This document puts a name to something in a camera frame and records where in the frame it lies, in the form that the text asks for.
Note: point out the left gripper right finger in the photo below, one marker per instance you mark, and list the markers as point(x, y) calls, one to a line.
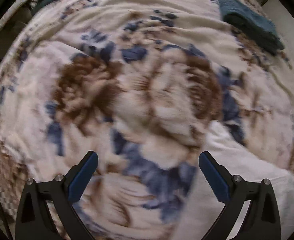
point(262, 220)

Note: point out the floral patterned bed blanket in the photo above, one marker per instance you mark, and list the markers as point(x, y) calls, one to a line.
point(138, 82)

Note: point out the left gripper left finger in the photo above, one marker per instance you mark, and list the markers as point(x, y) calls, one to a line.
point(33, 217)

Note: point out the white pants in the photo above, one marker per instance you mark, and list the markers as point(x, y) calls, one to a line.
point(202, 207)

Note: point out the folded teal cloth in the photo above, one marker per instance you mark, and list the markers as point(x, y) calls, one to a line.
point(258, 28)

